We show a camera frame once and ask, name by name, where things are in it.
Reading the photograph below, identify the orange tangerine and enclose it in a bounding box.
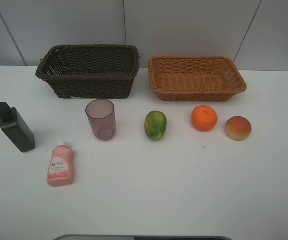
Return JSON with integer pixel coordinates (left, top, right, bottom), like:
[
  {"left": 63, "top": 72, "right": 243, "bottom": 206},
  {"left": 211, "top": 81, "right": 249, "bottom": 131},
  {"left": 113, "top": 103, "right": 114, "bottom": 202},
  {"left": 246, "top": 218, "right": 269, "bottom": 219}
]
[{"left": 191, "top": 105, "right": 218, "bottom": 132}]

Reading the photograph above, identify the red yellow peach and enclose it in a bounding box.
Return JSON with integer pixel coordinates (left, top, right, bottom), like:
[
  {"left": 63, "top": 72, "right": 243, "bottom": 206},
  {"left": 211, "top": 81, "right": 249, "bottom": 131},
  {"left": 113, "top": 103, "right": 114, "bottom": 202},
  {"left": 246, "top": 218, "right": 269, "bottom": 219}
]
[{"left": 225, "top": 116, "right": 252, "bottom": 141}]

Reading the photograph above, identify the black pump bottle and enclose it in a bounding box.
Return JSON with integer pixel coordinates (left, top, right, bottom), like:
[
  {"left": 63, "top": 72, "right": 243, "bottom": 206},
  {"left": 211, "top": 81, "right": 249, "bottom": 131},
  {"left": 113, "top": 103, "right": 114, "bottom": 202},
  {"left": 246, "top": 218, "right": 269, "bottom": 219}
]
[{"left": 0, "top": 102, "right": 35, "bottom": 153}]

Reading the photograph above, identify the orange wicker basket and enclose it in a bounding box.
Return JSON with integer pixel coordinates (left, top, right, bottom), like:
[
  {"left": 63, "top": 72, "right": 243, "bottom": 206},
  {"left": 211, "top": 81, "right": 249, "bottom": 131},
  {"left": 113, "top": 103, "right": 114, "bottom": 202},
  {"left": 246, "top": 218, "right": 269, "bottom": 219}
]
[{"left": 148, "top": 56, "right": 247, "bottom": 102}]

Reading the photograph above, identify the pink detergent bottle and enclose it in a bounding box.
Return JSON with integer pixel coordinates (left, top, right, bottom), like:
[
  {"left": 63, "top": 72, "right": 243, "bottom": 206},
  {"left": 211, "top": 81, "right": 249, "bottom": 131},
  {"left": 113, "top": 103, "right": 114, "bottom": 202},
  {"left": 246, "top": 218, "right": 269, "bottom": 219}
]
[{"left": 47, "top": 141, "right": 74, "bottom": 187}]

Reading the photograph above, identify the green mango fruit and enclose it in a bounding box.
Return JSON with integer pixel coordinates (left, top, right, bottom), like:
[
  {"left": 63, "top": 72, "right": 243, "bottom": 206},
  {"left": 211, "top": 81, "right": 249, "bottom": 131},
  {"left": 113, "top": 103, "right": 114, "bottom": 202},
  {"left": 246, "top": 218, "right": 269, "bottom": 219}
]
[{"left": 144, "top": 110, "right": 167, "bottom": 140}]

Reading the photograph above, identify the translucent purple plastic cup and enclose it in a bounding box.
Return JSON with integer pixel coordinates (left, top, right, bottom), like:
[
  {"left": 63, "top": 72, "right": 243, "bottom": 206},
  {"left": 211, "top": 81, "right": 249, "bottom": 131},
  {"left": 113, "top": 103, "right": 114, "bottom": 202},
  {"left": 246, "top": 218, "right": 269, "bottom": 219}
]
[{"left": 85, "top": 99, "right": 116, "bottom": 141}]

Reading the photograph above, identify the dark brown wicker basket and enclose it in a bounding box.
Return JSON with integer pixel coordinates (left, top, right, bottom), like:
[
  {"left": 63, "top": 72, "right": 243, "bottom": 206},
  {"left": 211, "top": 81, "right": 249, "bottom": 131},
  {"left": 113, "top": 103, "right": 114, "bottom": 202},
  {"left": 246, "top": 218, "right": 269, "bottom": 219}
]
[{"left": 35, "top": 44, "right": 140, "bottom": 100}]

